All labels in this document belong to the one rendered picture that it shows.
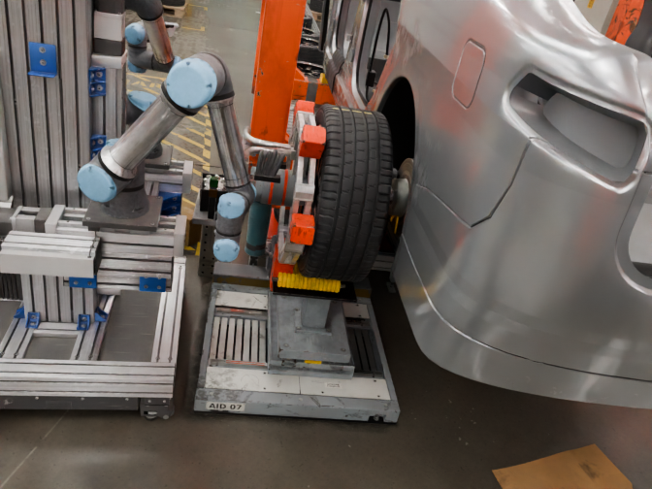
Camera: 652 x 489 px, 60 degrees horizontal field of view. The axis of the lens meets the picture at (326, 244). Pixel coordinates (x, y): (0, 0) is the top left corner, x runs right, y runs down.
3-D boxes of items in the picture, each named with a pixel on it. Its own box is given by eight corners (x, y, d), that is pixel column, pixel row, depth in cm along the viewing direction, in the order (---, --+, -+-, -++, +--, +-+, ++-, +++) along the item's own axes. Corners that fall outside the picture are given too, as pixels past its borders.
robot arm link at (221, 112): (194, 48, 162) (231, 203, 184) (180, 54, 152) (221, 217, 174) (232, 43, 160) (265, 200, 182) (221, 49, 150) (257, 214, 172)
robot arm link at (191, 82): (120, 194, 175) (236, 76, 153) (97, 213, 162) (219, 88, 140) (90, 166, 172) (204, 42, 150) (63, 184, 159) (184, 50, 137)
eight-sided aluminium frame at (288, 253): (296, 288, 204) (323, 148, 178) (278, 287, 203) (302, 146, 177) (290, 219, 251) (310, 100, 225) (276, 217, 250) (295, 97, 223)
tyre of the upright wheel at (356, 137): (342, 248, 260) (369, 311, 198) (291, 243, 256) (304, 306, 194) (368, 104, 239) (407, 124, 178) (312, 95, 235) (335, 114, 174)
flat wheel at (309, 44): (298, 52, 726) (301, 34, 714) (335, 67, 690) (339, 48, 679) (259, 53, 680) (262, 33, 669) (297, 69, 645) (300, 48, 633)
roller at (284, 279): (344, 296, 223) (347, 284, 220) (271, 288, 218) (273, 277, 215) (342, 287, 228) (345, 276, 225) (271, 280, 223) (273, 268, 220)
